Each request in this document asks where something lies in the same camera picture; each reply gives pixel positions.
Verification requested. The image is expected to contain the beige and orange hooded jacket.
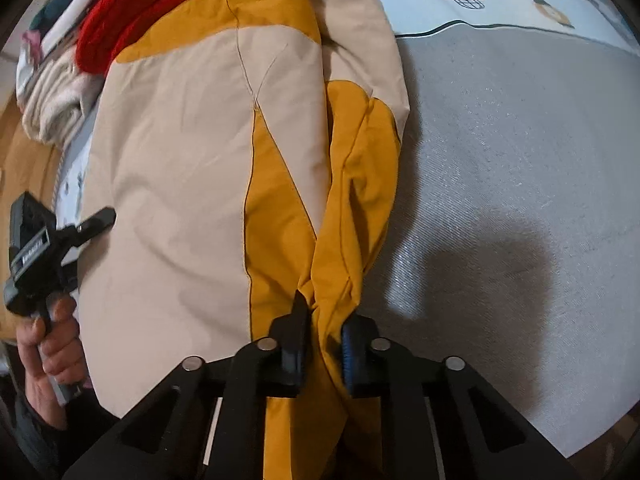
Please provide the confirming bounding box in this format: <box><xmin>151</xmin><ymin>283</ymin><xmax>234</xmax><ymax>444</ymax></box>
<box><xmin>79</xmin><ymin>0</ymin><xmax>409</xmax><ymax>479</ymax></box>

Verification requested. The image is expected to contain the person's left hand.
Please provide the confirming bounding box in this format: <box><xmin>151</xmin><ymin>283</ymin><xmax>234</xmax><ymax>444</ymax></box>
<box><xmin>16</xmin><ymin>295</ymin><xmax>88</xmax><ymax>430</ymax></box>

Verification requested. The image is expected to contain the wooden bed headboard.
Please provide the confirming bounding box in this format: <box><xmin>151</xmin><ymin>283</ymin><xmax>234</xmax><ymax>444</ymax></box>
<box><xmin>0</xmin><ymin>94</ymin><xmax>64</xmax><ymax>340</ymax></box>

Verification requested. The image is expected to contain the cream folded blanket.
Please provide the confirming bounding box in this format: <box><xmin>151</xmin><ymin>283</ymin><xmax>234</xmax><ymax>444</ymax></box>
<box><xmin>21</xmin><ymin>46</ymin><xmax>104</xmax><ymax>150</ymax></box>

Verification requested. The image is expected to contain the grey printed bed sheet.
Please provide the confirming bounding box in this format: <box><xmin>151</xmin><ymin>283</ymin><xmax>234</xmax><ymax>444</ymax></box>
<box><xmin>52</xmin><ymin>0</ymin><xmax>640</xmax><ymax>458</ymax></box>

